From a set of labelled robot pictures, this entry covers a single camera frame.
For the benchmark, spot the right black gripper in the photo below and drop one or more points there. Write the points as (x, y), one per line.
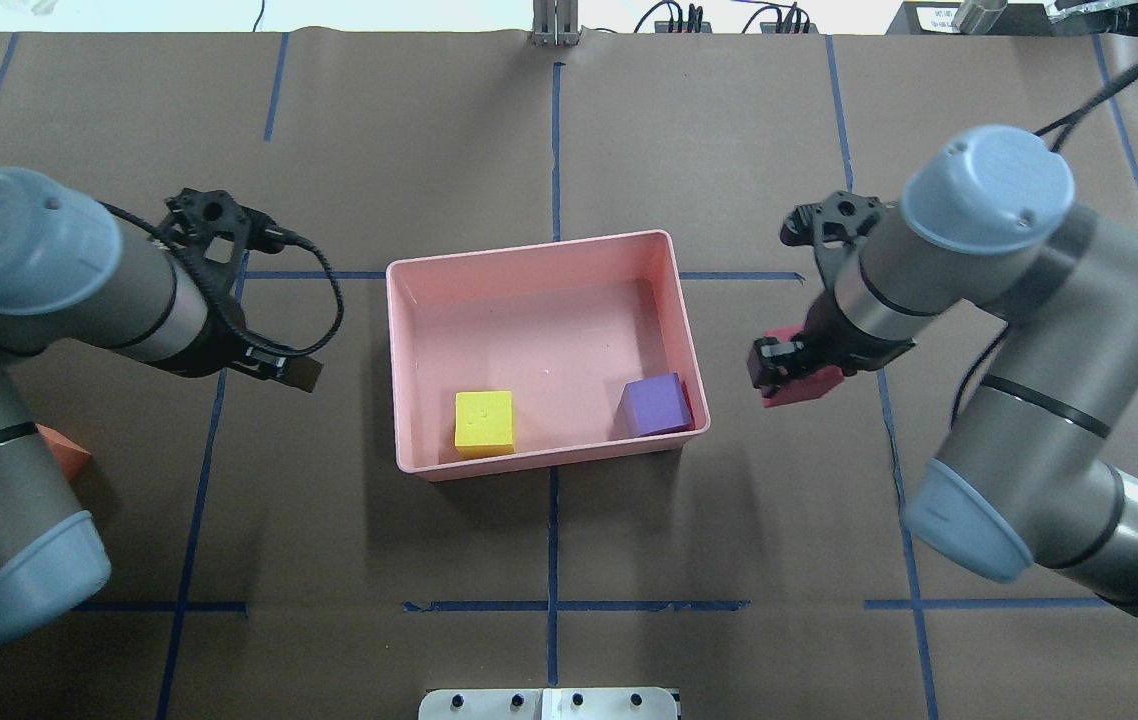
(832, 345)

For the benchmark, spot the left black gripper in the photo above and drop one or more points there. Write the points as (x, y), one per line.
(225, 343)

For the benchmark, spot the pink foam cube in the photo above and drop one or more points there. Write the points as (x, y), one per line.
(776, 368)

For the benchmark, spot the purple foam cube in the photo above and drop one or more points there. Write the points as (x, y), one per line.
(656, 405)

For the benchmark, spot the yellow foam cube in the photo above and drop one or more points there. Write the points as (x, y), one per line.
(484, 424)

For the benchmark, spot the orange foam cube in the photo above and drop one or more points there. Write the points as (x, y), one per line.
(72, 458)

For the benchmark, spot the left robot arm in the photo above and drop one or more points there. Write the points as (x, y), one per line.
(77, 269)

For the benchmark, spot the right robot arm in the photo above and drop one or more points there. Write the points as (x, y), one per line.
(991, 220)

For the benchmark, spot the pink plastic bin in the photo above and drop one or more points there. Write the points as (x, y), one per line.
(563, 326)

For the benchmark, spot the metal cylinder weight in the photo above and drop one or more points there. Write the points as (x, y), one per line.
(977, 17)

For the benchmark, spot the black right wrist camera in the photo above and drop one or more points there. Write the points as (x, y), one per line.
(834, 227)

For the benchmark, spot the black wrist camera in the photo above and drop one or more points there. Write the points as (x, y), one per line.
(195, 219)
(834, 227)

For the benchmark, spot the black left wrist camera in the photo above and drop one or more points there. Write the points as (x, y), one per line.
(195, 219)

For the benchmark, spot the white mounting post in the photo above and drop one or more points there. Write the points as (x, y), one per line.
(625, 702)

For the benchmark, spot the aluminium frame post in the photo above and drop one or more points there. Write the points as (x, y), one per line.
(555, 23)

